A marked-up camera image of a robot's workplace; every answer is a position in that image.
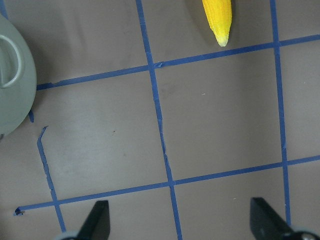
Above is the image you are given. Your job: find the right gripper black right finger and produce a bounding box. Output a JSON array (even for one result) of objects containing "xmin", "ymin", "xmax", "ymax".
[{"xmin": 250, "ymin": 197, "xmax": 294, "ymax": 240}]

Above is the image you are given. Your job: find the yellow plastic corn cob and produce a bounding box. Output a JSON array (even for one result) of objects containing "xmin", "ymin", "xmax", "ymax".
[{"xmin": 202, "ymin": 0, "xmax": 232, "ymax": 48}]

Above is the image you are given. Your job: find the pale green electric pot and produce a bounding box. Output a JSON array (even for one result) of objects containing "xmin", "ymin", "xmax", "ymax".
[{"xmin": 0, "ymin": 15, "xmax": 37, "ymax": 139}]

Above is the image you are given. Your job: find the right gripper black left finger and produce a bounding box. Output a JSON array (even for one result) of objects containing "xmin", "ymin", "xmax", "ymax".
[{"xmin": 76, "ymin": 200, "xmax": 111, "ymax": 240}]

